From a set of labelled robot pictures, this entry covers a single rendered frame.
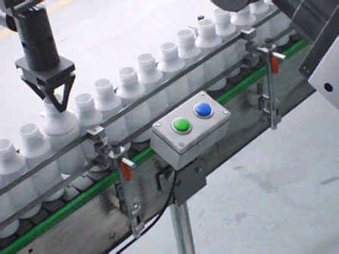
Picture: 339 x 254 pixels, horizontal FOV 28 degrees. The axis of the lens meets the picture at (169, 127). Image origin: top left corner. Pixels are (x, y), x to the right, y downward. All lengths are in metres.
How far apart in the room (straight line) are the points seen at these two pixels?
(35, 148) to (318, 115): 2.05
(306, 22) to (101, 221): 0.86
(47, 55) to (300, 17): 0.64
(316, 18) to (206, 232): 2.04
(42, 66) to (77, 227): 0.35
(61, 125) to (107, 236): 0.29
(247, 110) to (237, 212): 1.11
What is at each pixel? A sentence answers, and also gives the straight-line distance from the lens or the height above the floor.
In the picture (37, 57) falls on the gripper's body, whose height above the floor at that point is 1.30.
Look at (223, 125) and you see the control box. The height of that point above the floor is 1.08.
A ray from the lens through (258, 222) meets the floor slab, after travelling 2.66.
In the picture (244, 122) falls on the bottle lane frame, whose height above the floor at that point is 0.89.
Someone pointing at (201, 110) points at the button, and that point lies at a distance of 1.31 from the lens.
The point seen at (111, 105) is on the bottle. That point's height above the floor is 1.12.
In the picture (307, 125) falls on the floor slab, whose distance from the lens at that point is 3.11.
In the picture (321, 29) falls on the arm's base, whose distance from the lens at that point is 0.66.
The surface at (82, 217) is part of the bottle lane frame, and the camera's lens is 1.39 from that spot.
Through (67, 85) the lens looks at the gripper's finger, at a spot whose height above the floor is 1.23.
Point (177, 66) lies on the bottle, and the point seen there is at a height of 1.12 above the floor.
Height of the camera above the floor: 1.87
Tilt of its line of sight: 36 degrees down
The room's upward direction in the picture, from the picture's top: 10 degrees counter-clockwise
